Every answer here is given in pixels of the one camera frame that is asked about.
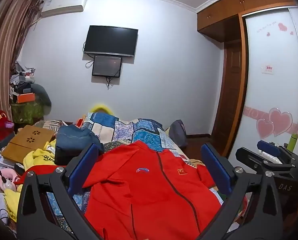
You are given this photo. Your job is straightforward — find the pink plush toy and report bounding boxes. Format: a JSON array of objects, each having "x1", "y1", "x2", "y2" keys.
[{"x1": 0, "y1": 167, "x2": 21, "y2": 191}]

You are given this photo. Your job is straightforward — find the yellow rounded object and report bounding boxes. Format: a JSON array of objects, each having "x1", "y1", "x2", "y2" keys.
[{"x1": 89, "y1": 103, "x2": 115, "y2": 117}]

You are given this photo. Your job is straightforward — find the green bottle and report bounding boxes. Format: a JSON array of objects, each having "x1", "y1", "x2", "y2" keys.
[{"x1": 287, "y1": 133, "x2": 298, "y2": 152}]

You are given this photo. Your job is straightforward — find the brown wooden door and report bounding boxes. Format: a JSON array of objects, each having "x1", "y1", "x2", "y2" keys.
[{"x1": 211, "y1": 17, "x2": 242, "y2": 156}]

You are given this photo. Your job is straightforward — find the striped cloth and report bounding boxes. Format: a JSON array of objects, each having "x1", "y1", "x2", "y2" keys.
[{"x1": 42, "y1": 119, "x2": 65, "y2": 132}]

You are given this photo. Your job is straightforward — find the folded blue jeans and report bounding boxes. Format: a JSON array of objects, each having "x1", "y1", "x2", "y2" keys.
[{"x1": 54, "y1": 124, "x2": 105, "y2": 158}]

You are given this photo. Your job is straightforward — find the blue patchwork bed quilt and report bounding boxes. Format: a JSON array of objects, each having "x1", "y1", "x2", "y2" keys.
[{"x1": 46, "y1": 112, "x2": 230, "y2": 232}]

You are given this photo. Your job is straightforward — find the yellow cloth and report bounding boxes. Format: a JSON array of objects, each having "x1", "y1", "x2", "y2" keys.
[{"x1": 4, "y1": 183, "x2": 23, "y2": 223}]

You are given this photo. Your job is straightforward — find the black wall television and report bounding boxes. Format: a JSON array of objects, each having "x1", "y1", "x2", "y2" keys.
[{"x1": 83, "y1": 25, "x2": 139, "y2": 58}]

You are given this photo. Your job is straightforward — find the white air conditioner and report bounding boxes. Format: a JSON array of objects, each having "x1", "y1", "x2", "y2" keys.
[{"x1": 40, "y1": 0, "x2": 88, "y2": 18}]

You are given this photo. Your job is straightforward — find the brown striped curtain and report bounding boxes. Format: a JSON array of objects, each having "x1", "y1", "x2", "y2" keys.
[{"x1": 0, "y1": 0, "x2": 43, "y2": 142}]

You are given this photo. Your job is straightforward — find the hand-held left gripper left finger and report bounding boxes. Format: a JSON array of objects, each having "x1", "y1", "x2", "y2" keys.
[{"x1": 17, "y1": 143, "x2": 104, "y2": 240}]

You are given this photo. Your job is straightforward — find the wooden folding lap table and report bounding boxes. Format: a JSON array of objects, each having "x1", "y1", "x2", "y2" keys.
[{"x1": 1, "y1": 125, "x2": 57, "y2": 166}]

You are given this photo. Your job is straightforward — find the red zip jacket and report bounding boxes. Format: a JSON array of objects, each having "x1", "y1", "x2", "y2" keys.
[{"x1": 21, "y1": 140, "x2": 225, "y2": 240}]

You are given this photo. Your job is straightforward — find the green covered cabinet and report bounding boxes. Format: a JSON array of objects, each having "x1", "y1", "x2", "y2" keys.
[{"x1": 10, "y1": 100, "x2": 46, "y2": 125}]

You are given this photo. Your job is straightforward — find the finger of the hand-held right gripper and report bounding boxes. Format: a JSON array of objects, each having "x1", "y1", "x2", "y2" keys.
[
  {"x1": 235, "y1": 147, "x2": 298, "y2": 172},
  {"x1": 257, "y1": 140, "x2": 293, "y2": 159}
]

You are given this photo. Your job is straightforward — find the orange box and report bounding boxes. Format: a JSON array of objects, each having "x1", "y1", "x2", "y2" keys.
[{"x1": 16, "y1": 93, "x2": 36, "y2": 104}]

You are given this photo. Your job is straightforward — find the wooden wardrobe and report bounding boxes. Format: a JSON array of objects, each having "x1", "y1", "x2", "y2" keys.
[{"x1": 196, "y1": 0, "x2": 298, "y2": 157}]

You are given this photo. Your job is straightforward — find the grey bag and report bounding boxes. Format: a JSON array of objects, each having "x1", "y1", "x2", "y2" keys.
[{"x1": 168, "y1": 119, "x2": 188, "y2": 149}]

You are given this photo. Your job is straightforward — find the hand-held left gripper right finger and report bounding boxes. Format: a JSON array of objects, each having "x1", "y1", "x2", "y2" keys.
[{"x1": 200, "y1": 142, "x2": 283, "y2": 240}]

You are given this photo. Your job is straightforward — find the small black wall monitor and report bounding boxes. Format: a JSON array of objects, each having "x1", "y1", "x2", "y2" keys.
[{"x1": 91, "y1": 54, "x2": 122, "y2": 78}]

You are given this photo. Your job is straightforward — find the pile of clutter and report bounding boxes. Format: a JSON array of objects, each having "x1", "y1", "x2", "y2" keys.
[{"x1": 9, "y1": 61, "x2": 37, "y2": 98}]

